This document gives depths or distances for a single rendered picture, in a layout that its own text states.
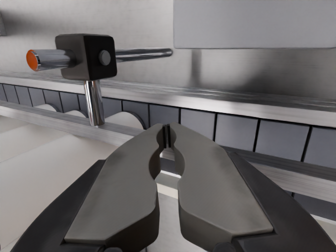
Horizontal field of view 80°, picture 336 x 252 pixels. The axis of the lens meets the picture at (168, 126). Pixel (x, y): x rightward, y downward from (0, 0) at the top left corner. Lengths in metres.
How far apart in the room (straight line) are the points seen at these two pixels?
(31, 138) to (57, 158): 0.09
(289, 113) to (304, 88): 0.05
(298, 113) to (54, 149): 0.20
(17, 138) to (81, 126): 0.09
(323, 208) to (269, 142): 0.07
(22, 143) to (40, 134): 0.02
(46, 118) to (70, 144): 0.04
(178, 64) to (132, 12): 0.09
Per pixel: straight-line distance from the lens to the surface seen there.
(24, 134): 0.26
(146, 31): 0.28
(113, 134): 0.16
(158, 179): 0.23
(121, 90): 0.25
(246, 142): 0.20
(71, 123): 0.19
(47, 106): 0.35
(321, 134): 0.20
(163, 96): 0.22
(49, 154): 0.18
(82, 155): 0.18
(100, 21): 0.33
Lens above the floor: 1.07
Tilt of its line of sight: 56 degrees down
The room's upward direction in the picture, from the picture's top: 126 degrees counter-clockwise
